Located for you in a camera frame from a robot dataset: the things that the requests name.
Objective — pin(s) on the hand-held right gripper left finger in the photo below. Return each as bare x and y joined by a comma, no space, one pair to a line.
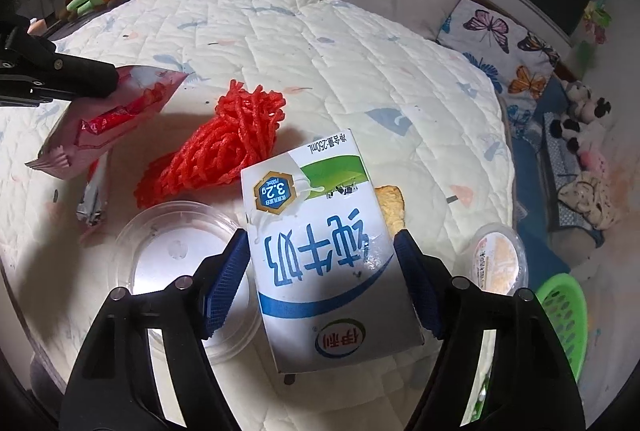
227,281

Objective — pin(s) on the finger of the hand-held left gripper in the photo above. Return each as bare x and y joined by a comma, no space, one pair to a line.
80,76
20,93

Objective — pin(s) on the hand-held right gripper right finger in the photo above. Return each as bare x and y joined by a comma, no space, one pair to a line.
417,281

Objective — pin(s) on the pink snack packet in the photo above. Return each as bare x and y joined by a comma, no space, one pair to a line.
100,131

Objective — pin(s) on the white and blue milk carton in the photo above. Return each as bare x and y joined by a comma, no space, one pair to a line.
320,261

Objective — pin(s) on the green plastic basket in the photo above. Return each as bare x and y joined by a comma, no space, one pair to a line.
565,306

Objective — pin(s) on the pink and white object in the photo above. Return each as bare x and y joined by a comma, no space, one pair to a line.
37,27

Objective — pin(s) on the round clear plastic cup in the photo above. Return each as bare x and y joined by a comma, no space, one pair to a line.
160,251
500,261

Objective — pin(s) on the yellow bread slice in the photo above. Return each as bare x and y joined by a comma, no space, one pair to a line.
390,206

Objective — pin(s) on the silver foil wrapper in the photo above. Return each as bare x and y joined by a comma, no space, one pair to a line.
95,196

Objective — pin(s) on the red mesh net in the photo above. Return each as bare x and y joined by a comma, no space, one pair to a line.
220,146

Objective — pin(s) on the blue checked cloth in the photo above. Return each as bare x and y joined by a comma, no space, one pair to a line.
555,161

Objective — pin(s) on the spotted beige cloth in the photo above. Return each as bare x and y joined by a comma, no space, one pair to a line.
590,198

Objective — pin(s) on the pink plush toy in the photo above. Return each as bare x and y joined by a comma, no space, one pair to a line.
592,158

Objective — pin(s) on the cream quilted bed pad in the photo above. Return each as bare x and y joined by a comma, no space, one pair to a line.
350,61

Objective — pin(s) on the black and white cow plush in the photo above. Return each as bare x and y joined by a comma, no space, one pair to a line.
580,106

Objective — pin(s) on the butterfly print pillow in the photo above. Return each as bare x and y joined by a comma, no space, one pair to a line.
495,41

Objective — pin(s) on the colourful wall decoration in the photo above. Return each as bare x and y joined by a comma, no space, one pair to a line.
595,18

